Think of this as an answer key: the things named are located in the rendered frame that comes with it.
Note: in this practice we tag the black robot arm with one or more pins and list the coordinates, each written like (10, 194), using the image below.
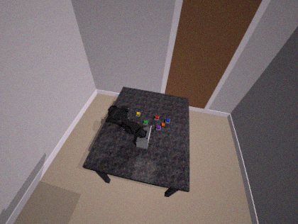
(117, 114)

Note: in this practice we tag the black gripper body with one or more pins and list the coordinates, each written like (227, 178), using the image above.
(124, 108)

